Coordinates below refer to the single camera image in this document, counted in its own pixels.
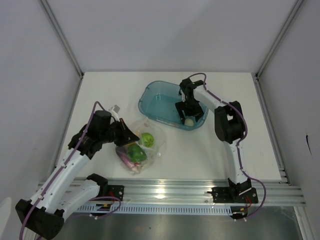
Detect clear zip top bag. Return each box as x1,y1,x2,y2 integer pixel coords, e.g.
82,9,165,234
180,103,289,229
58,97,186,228
115,117,167,175

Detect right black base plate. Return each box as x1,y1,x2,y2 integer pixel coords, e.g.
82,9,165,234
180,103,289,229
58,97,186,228
206,187,259,204

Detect teal plastic bin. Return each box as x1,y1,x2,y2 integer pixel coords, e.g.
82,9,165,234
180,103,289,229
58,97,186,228
138,80,209,131

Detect left aluminium frame post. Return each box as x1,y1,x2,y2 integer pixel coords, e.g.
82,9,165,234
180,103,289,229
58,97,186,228
38,0,84,79

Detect white egg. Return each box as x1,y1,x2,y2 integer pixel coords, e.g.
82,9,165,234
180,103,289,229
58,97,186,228
184,118,194,127

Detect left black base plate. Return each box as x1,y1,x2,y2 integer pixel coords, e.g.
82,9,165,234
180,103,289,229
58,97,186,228
106,185,125,201

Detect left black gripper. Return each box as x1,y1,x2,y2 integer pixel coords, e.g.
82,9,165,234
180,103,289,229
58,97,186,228
100,118,140,147

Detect orange mango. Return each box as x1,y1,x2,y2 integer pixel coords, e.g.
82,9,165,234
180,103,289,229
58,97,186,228
125,141,136,148

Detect green custard apple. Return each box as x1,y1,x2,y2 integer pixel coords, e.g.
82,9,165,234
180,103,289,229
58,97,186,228
141,132,155,148

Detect aluminium frame post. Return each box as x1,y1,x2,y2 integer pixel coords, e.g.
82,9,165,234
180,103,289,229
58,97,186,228
38,0,84,79
253,0,307,78

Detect green bell pepper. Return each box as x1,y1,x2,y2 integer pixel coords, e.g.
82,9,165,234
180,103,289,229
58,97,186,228
127,144,147,163

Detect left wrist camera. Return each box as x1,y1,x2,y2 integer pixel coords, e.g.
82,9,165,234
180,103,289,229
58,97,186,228
108,105,120,122

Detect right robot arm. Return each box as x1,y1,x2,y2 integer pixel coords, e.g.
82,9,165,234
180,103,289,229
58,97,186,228
175,78,253,203

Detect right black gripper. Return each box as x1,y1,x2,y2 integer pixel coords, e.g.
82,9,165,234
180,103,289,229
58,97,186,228
175,98,204,125

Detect aluminium mounting rail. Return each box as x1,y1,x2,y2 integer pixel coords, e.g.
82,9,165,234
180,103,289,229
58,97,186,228
108,178,306,207

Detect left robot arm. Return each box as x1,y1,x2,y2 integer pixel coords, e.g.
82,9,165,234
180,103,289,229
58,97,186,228
15,110,140,240

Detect white slotted cable duct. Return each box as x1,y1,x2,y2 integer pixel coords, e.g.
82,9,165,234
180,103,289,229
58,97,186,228
75,202,245,216

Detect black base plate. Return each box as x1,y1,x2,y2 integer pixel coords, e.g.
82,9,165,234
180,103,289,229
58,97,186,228
106,185,125,201
206,187,259,204

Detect right aluminium frame post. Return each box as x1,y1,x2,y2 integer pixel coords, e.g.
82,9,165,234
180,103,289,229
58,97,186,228
253,0,307,78

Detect purple eggplant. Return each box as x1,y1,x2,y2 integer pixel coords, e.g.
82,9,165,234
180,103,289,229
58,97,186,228
116,148,141,173

